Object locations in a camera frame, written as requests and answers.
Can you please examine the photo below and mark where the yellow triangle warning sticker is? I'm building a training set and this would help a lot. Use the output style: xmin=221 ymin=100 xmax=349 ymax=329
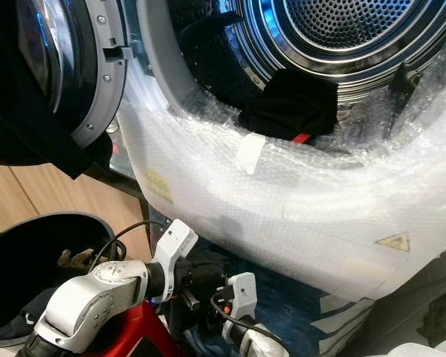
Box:
xmin=375 ymin=232 xmax=412 ymax=253

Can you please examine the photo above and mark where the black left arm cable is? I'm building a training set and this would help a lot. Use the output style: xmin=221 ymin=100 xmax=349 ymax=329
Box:
xmin=103 ymin=219 xmax=169 ymax=262

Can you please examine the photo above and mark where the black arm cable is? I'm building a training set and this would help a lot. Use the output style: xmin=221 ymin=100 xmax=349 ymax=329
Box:
xmin=211 ymin=290 xmax=288 ymax=347
xmin=103 ymin=219 xmax=169 ymax=262

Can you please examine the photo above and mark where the black garment with red tag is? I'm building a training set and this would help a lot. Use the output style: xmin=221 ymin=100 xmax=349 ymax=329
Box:
xmin=238 ymin=68 xmax=340 ymax=144

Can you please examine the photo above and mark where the round black laundry bin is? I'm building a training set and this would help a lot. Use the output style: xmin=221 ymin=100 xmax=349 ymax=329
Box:
xmin=0 ymin=211 xmax=129 ymax=349

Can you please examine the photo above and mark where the perforated steel washer drum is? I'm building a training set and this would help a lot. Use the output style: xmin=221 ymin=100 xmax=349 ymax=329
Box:
xmin=167 ymin=0 xmax=446 ymax=105

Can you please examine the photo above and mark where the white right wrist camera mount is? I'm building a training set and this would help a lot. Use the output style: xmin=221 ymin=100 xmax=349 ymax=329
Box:
xmin=226 ymin=271 xmax=258 ymax=321

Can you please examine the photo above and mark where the yellow rectangular warning sticker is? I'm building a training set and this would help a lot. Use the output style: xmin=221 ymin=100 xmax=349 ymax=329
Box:
xmin=141 ymin=168 xmax=175 ymax=205

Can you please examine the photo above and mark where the black cloth with white logo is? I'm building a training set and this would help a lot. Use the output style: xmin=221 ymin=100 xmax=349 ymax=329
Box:
xmin=13 ymin=286 xmax=77 ymax=342

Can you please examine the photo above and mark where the white tape strip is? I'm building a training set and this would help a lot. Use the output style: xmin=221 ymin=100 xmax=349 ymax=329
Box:
xmin=236 ymin=133 xmax=268 ymax=176

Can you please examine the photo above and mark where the grey rubber door seal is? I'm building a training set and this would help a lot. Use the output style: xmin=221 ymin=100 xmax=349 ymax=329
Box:
xmin=138 ymin=0 xmax=242 ymax=123

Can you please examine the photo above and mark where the small black garment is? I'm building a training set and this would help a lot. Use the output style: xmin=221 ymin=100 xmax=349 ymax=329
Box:
xmin=167 ymin=301 xmax=224 ymax=351

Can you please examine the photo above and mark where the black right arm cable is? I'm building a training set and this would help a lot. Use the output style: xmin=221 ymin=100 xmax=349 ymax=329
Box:
xmin=211 ymin=290 xmax=288 ymax=347

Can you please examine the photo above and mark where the brown patterned cloth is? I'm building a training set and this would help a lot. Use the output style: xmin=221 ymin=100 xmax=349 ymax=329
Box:
xmin=56 ymin=247 xmax=106 ymax=273

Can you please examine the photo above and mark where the white front-load washing machine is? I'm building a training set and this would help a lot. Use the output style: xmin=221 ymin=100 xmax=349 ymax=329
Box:
xmin=115 ymin=0 xmax=446 ymax=302

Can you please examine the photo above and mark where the clear bubble wrap sheet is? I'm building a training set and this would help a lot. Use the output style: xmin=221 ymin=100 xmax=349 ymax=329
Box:
xmin=117 ymin=67 xmax=446 ymax=300

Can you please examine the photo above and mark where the red robot torso shell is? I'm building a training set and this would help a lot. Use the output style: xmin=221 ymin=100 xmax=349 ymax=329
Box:
xmin=103 ymin=301 xmax=181 ymax=357

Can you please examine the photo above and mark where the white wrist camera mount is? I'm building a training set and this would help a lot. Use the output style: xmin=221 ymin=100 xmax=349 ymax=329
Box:
xmin=226 ymin=271 xmax=258 ymax=321
xmin=152 ymin=219 xmax=201 ymax=303

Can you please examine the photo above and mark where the light wooden cabinet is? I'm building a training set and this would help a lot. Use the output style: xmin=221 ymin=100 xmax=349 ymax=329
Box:
xmin=0 ymin=162 xmax=154 ymax=261

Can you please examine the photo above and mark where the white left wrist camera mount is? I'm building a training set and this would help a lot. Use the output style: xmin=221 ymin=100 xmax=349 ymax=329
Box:
xmin=152 ymin=219 xmax=201 ymax=303

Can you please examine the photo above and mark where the round grey washer door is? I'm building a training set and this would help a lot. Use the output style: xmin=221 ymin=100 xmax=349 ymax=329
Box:
xmin=22 ymin=0 xmax=133 ymax=149

